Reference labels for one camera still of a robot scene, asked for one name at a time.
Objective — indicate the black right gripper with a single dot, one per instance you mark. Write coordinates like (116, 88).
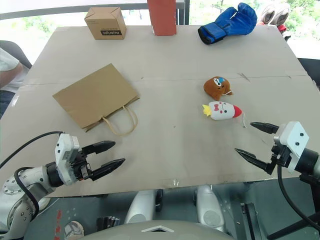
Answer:
(281, 152)

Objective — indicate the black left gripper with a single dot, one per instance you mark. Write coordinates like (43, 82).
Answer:
(80, 166)

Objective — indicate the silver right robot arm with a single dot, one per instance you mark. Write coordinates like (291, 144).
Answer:
(308, 160)

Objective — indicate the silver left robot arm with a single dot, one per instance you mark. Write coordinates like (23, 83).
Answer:
(23, 187)

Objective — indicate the white rocket plush toy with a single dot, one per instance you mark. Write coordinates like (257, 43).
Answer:
(223, 110)

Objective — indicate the brown plush toy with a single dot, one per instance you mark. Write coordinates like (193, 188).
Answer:
(217, 86)

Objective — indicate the grey sneaker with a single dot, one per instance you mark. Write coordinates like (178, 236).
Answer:
(73, 230)

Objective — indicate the silver right robot leg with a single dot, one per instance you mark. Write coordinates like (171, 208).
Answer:
(208, 207)

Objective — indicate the grey robot torso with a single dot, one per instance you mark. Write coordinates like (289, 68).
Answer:
(160, 230)

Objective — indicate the blue boxing glove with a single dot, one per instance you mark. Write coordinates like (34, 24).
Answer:
(228, 23)

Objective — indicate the person in white shirt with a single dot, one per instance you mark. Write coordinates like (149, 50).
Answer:
(8, 72)

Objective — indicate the pair of beige shoes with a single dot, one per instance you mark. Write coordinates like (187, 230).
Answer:
(273, 13)

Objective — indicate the small brown cardboard box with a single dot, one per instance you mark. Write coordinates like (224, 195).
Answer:
(105, 22)

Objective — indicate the black chair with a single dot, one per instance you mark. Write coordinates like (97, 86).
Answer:
(15, 53)

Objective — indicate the tall red box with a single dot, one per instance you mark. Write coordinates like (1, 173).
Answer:
(162, 16)

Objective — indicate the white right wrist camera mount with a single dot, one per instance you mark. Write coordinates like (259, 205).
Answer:
(292, 142)

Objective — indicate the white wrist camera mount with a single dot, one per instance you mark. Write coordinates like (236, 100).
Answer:
(292, 142)
(65, 155)

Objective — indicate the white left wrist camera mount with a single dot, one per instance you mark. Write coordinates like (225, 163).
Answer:
(65, 155)

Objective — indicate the black stand frame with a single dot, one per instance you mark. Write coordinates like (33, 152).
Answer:
(292, 225)

